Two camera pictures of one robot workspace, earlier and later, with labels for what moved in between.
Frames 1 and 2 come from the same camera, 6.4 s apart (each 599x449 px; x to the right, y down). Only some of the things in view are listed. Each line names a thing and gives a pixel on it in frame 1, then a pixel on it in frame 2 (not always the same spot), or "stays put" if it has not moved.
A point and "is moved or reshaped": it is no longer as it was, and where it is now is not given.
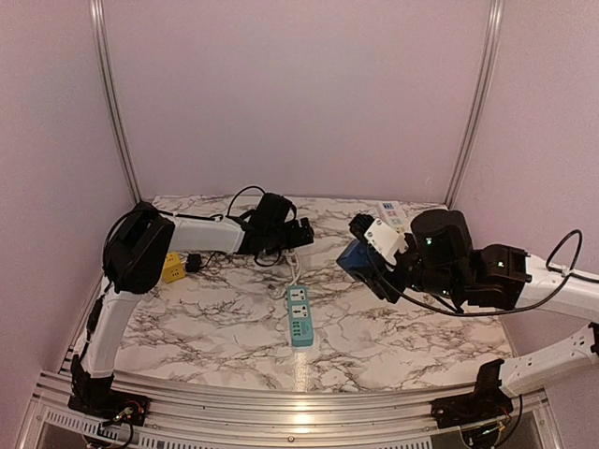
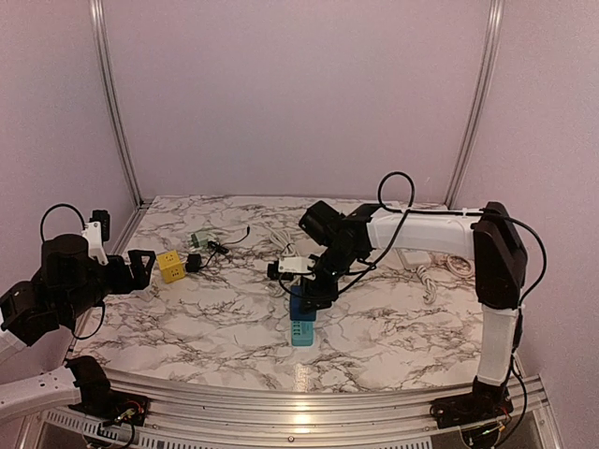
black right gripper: (380, 282) -> (314, 298)
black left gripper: (297, 239) -> (139, 279)
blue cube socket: (356, 256) is moved or reshaped
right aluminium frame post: (478, 117) stays put
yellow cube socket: (173, 269) stays put
